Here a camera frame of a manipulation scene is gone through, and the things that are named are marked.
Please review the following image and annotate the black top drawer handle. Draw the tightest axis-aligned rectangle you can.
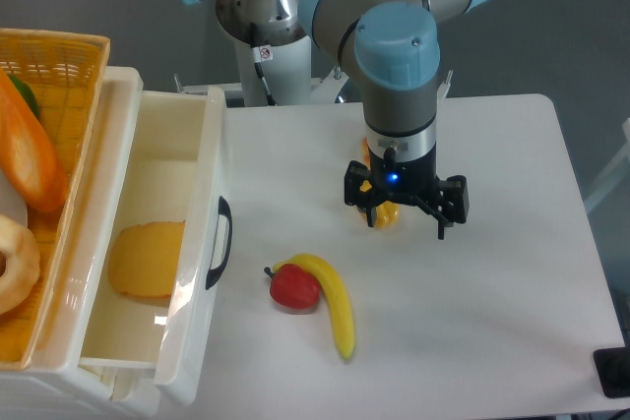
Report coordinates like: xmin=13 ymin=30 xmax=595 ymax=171
xmin=205 ymin=196 xmax=233 ymax=290

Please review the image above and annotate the orange knotted bread toy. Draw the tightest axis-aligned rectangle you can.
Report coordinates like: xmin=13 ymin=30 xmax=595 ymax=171
xmin=361 ymin=137 xmax=370 ymax=166

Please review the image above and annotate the white drawer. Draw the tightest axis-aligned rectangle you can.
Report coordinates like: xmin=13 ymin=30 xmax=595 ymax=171
xmin=80 ymin=88 xmax=232 ymax=416

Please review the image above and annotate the green toy pepper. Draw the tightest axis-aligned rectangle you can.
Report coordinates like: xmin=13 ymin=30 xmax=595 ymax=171
xmin=8 ymin=75 xmax=40 ymax=120

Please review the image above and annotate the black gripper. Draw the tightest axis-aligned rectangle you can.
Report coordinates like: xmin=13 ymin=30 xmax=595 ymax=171
xmin=344 ymin=146 xmax=470 ymax=240

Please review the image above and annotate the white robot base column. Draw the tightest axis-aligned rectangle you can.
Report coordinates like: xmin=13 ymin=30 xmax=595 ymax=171
xmin=234 ymin=36 xmax=311 ymax=107

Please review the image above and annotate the orange toy baguette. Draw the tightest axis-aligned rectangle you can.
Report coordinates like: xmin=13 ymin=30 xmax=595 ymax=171
xmin=1 ymin=73 xmax=69 ymax=212

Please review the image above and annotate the yellow toy bell pepper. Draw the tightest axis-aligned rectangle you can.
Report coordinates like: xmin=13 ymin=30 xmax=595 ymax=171
xmin=374 ymin=201 xmax=400 ymax=229

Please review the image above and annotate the black device at table edge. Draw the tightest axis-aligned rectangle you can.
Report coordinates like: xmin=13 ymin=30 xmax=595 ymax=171
xmin=593 ymin=347 xmax=629 ymax=398

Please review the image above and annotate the white toy item in basket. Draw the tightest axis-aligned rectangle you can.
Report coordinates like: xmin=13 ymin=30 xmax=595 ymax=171
xmin=0 ymin=171 xmax=28 ymax=226

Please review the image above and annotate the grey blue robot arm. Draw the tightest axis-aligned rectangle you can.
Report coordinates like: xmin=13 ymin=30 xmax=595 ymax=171
xmin=181 ymin=0 xmax=488 ymax=229

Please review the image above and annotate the yellow toy banana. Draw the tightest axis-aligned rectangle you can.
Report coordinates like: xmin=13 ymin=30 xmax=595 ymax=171
xmin=272 ymin=253 xmax=355 ymax=361

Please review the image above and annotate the yellow woven plastic basket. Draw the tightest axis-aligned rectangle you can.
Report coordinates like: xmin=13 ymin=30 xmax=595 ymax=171
xmin=1 ymin=29 xmax=110 ymax=371

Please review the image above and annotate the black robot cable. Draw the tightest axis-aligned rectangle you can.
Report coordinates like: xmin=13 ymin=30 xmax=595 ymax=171
xmin=250 ymin=21 xmax=278 ymax=107

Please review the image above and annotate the beige toy donut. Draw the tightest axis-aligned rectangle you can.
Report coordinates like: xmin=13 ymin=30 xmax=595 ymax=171
xmin=1 ymin=214 xmax=40 ymax=314

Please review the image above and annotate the white drawer cabinet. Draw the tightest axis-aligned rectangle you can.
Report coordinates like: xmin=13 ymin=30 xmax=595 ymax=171
xmin=1 ymin=67 xmax=143 ymax=419

